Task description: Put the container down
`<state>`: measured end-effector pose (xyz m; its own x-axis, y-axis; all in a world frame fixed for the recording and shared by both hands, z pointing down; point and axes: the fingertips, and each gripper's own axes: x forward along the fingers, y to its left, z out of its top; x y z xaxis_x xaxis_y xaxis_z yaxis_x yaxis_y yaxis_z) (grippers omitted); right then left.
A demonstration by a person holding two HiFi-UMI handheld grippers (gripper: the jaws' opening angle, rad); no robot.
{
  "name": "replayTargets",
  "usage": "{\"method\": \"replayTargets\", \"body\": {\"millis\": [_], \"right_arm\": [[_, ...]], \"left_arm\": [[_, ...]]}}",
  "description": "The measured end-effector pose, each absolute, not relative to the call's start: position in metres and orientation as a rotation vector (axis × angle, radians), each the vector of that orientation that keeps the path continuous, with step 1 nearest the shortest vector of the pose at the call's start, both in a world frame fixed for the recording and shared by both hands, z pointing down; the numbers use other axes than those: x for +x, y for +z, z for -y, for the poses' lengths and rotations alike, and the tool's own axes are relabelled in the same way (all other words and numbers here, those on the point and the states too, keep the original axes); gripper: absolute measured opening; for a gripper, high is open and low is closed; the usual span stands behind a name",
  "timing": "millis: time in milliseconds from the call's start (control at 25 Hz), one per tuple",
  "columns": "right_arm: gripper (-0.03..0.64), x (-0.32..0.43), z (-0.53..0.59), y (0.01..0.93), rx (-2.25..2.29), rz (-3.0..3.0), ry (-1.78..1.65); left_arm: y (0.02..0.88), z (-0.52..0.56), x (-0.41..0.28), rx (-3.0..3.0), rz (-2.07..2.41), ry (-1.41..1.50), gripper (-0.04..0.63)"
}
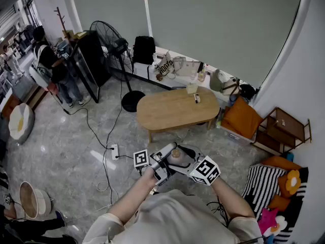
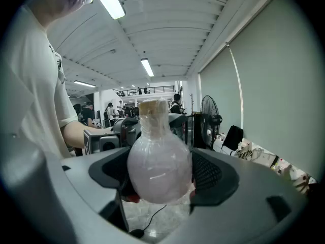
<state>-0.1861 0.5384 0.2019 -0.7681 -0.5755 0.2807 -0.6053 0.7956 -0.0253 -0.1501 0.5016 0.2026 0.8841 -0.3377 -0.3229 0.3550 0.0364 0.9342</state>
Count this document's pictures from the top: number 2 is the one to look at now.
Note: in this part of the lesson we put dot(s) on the black pedestal fan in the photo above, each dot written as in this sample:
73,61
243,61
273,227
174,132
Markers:
213,121

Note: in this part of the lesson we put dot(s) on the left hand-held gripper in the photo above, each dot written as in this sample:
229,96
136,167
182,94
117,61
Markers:
109,141

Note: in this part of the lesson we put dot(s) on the wooden coat rack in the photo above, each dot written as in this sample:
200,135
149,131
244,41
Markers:
192,103

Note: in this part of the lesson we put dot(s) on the black cabinet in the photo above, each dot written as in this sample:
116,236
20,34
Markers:
194,131

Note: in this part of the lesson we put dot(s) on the person's left forearm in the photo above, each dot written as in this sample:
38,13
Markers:
76,133

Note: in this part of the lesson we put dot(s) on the long ceiling light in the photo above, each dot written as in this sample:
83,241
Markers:
85,84
147,67
111,2

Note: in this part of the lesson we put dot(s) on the white bag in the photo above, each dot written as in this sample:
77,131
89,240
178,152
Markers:
264,157

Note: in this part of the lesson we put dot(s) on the grey roller blind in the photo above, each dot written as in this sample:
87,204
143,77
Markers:
279,85
221,80

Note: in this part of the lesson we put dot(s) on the small pink object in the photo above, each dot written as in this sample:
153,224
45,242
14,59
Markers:
160,166

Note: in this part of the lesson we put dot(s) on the person's white shirt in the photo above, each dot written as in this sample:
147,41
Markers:
38,85

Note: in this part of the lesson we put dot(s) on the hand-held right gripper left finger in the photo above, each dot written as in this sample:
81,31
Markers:
83,194

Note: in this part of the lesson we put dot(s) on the black balcony railing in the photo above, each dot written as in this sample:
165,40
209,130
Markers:
157,88

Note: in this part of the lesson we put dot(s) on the cream tote bag black print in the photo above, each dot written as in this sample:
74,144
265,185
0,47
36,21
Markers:
245,153

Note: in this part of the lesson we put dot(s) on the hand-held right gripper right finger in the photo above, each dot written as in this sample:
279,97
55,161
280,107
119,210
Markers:
241,212

